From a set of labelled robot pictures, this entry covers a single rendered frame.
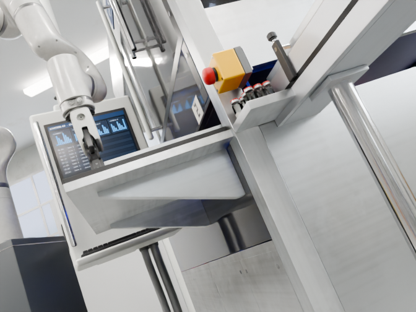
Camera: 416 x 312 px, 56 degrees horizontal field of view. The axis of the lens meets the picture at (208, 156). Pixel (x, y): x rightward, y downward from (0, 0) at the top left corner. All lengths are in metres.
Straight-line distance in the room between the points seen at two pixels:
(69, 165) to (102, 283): 3.73
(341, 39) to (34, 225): 5.63
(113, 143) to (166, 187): 1.04
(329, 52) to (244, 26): 0.40
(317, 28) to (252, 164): 0.34
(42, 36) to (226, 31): 0.49
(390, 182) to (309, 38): 0.30
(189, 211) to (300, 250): 0.65
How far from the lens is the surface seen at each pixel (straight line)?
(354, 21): 0.68
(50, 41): 1.17
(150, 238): 1.65
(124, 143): 1.99
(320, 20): 0.74
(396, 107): 1.15
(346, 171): 1.01
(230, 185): 1.00
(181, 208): 1.47
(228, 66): 0.90
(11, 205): 1.32
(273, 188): 0.92
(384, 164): 0.79
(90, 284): 5.63
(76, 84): 1.06
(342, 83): 0.82
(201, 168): 0.99
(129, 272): 5.37
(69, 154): 1.96
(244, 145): 0.93
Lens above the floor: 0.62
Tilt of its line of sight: 13 degrees up
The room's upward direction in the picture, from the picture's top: 23 degrees counter-clockwise
